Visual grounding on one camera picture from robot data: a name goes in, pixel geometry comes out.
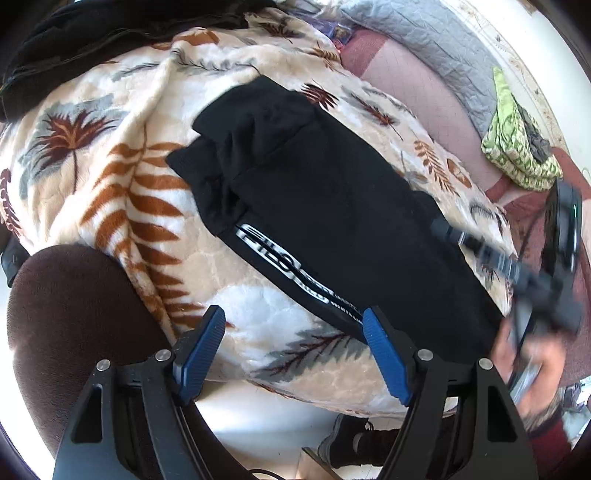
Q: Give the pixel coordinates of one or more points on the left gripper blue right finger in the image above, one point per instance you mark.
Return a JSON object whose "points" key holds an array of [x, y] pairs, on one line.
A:
{"points": [[394, 353]]}

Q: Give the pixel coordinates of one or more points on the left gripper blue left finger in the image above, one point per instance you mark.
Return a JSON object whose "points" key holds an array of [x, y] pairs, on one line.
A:
{"points": [[194, 353]]}

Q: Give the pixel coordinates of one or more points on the black track pants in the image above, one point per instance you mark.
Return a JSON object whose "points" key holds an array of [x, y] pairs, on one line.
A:
{"points": [[325, 218]]}

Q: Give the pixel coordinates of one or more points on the maroon sleeve forearm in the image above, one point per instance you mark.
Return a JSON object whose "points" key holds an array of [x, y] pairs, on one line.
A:
{"points": [[551, 448]]}

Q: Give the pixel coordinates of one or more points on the person's right hand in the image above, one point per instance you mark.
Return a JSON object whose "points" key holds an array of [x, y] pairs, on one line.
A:
{"points": [[542, 399]]}

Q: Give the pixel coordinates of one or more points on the green patterned cloth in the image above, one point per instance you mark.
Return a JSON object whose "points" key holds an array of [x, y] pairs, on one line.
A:
{"points": [[515, 145]]}

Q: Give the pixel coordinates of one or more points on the leaf-patterned fleece blanket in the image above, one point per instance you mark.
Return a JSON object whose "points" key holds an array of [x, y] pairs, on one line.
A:
{"points": [[87, 166]]}

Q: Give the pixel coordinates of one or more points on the pink bed sheet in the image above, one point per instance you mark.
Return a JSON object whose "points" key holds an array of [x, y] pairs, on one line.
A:
{"points": [[394, 69]]}

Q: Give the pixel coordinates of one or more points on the grey quilted blanket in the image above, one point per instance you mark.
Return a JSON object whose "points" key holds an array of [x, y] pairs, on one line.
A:
{"points": [[440, 39]]}

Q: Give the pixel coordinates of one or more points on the black clothes pile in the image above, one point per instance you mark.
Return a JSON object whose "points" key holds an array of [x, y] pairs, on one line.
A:
{"points": [[84, 34]]}

